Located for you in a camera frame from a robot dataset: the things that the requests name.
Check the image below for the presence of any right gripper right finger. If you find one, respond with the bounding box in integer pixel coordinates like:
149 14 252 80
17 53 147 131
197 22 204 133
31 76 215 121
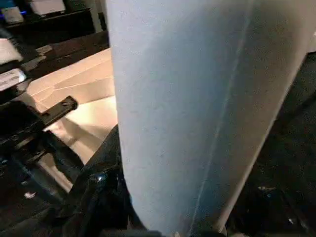
222 158 304 237

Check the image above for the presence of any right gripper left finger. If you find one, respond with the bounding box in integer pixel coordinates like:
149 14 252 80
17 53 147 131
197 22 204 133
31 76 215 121
71 124 149 237

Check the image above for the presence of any white plastic table top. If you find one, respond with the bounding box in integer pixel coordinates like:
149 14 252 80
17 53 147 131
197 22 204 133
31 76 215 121
26 48 124 193

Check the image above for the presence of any black plastic mat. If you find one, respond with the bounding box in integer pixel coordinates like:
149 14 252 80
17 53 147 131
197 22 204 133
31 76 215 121
0 29 316 237

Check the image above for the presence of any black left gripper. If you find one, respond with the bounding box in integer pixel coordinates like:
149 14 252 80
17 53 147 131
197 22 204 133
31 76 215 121
0 96 79 174

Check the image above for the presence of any white plastic table leg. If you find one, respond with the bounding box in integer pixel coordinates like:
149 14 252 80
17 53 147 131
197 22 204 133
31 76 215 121
106 0 315 237

